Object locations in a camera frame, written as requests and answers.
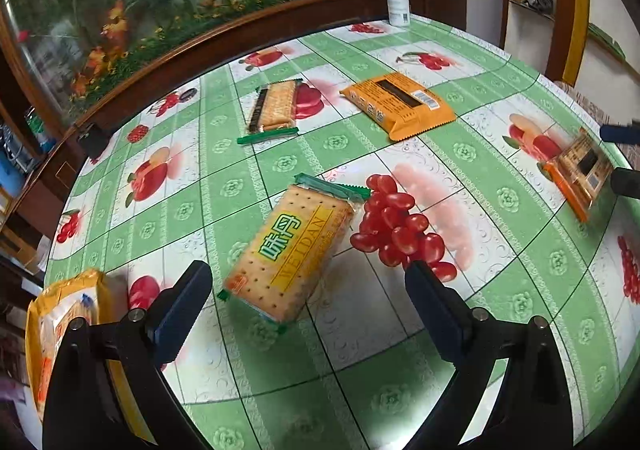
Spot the Weidan green yellow cracker pack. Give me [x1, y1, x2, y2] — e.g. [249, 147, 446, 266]
[217, 173, 371, 324]

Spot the small black box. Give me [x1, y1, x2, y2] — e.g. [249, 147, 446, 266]
[76, 123, 111, 160]

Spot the fruit pattern green tablecloth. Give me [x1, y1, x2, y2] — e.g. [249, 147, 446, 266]
[43, 14, 640, 450]

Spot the orange pack near table edge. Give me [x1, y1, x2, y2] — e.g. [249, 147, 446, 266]
[540, 127, 613, 224]

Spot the green edged cracker pack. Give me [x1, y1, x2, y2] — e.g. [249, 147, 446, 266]
[236, 78, 302, 146]

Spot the yellow snack tray box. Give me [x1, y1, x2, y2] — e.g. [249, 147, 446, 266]
[24, 269, 156, 446]

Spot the orange pack barcode side up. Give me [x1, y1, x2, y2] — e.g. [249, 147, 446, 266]
[340, 72, 457, 142]

